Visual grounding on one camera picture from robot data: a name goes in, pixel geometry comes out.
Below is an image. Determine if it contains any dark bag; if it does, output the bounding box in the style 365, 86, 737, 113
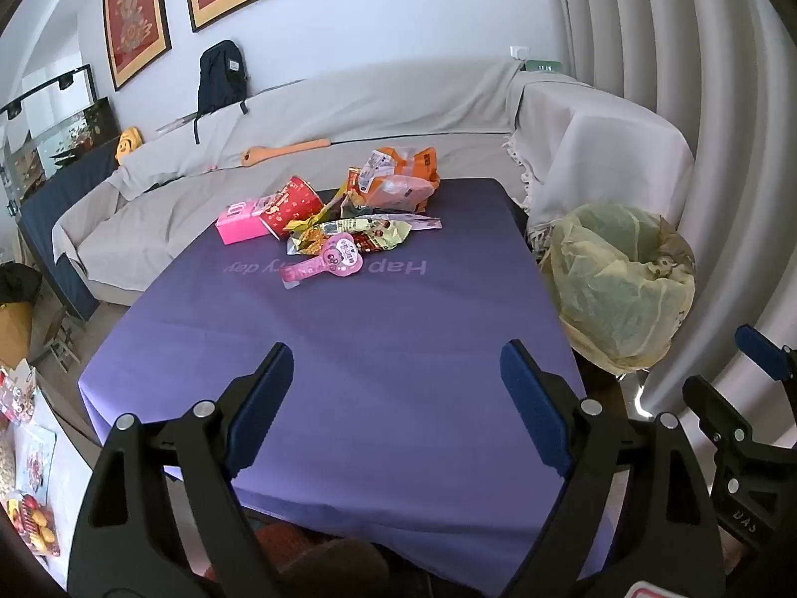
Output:
0, 263, 43, 307

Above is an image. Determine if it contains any small red sachet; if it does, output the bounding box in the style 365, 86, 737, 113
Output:
344, 165, 376, 201

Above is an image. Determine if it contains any pink strip packet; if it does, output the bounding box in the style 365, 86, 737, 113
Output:
386, 213, 443, 232

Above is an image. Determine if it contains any red paper cup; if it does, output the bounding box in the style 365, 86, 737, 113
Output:
258, 175, 325, 239

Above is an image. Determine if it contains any glass fish tank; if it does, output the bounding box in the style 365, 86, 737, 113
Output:
0, 64, 119, 203

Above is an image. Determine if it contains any orange back scratcher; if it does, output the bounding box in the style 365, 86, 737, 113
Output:
242, 137, 331, 168

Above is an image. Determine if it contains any bin with yellow bag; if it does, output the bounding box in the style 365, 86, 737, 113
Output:
537, 202, 697, 376

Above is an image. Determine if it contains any dark blue backpack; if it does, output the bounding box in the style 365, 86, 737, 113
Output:
194, 40, 250, 146

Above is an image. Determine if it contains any yellow plush toy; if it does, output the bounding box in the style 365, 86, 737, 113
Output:
116, 127, 143, 169

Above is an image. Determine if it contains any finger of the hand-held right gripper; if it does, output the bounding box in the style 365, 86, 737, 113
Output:
682, 376, 764, 452
735, 324, 797, 387

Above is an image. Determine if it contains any pink carton box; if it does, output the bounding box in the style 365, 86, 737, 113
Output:
216, 197, 276, 245

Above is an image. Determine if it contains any grey covered sofa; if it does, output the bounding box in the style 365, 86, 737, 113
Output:
18, 59, 697, 325

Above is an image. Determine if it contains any cardboard box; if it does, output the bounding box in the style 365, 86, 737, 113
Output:
0, 302, 33, 370

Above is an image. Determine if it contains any fruit print packaging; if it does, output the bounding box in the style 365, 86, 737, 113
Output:
0, 360, 63, 558

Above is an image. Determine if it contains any orange snack bag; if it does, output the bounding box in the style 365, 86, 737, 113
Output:
363, 146, 442, 213

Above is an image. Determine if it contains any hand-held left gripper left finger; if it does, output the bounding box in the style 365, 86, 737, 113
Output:
67, 342, 295, 598

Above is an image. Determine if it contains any purple tablecloth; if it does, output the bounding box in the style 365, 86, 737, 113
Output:
78, 177, 614, 596

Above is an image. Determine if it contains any yellow noodle wrapper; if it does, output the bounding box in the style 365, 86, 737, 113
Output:
291, 214, 415, 257

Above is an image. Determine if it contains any white fringed throw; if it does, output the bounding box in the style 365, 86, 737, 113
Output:
503, 71, 697, 247

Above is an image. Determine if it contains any grey pleated curtain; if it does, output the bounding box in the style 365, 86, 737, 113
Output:
553, 0, 797, 449

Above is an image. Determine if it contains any pink heart-shaped package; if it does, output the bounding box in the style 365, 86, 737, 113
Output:
282, 232, 366, 291

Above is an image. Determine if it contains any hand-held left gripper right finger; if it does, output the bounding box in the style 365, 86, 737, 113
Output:
500, 339, 726, 598

